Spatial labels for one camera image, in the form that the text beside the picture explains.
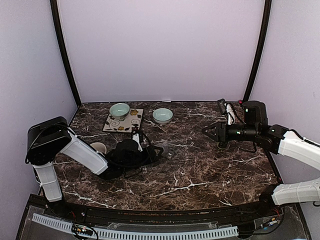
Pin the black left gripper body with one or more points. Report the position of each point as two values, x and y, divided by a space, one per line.
150 155

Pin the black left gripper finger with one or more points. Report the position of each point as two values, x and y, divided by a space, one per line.
155 158
159 150

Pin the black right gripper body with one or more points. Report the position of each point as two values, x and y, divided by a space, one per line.
223 125

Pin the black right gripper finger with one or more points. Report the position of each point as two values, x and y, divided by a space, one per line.
212 135
211 127

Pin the green lid pill bottle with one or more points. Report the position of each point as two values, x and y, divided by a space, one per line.
222 145

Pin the clear weekly pill organizer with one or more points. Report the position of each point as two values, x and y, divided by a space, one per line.
168 153

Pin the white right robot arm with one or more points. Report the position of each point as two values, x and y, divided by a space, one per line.
278 140

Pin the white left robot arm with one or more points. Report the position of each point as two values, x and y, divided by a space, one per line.
52 137

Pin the light blue ribbed bowl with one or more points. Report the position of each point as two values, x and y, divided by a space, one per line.
162 115

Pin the square floral ceramic plate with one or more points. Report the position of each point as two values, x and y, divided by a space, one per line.
131 122

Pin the small celadon bowl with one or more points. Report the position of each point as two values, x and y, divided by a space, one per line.
119 111

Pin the beige ceramic mug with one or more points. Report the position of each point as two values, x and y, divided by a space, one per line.
99 146

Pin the white slotted cable duct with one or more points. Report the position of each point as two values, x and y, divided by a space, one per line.
121 231

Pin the black front rail base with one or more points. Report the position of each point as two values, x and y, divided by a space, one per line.
254 222

